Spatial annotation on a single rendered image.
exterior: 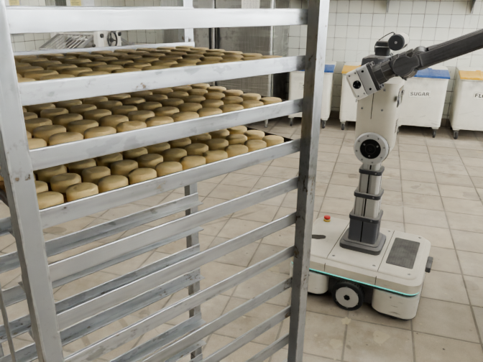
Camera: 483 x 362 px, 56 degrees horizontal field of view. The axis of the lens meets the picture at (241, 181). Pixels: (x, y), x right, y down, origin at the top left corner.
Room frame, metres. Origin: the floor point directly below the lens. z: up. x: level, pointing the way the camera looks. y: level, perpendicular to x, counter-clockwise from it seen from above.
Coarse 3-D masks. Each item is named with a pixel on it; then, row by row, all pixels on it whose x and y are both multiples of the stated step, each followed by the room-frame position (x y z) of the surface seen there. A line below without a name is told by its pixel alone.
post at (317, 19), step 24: (312, 0) 0.97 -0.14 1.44; (312, 24) 0.97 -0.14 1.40; (312, 48) 0.96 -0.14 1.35; (312, 72) 0.96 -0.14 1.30; (312, 96) 0.96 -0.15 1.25; (312, 120) 0.96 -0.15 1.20; (312, 144) 0.96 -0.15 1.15; (312, 168) 0.96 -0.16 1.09; (312, 192) 0.97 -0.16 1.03; (312, 216) 0.97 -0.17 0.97; (288, 360) 0.97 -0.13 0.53
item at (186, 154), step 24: (168, 144) 0.94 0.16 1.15; (192, 144) 0.94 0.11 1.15; (216, 144) 0.94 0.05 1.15; (240, 144) 0.94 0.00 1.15; (264, 144) 0.95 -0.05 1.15; (0, 168) 0.77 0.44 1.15; (48, 168) 0.78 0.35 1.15; (72, 168) 0.79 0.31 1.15; (96, 168) 0.78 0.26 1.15; (120, 168) 0.79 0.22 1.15; (144, 168) 0.78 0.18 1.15; (168, 168) 0.78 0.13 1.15; (48, 192) 0.66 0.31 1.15; (72, 192) 0.67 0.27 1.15; (96, 192) 0.68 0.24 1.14
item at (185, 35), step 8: (184, 0) 1.29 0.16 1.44; (192, 0) 1.31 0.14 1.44; (184, 32) 1.29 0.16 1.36; (192, 32) 1.30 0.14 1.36; (184, 40) 1.29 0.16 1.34; (192, 40) 1.30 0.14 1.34; (192, 184) 1.29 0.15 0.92; (192, 192) 1.29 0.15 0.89; (192, 208) 1.29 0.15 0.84; (192, 240) 1.29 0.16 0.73; (192, 288) 1.29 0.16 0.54; (192, 312) 1.29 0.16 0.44; (192, 352) 1.30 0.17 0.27; (200, 352) 1.30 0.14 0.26
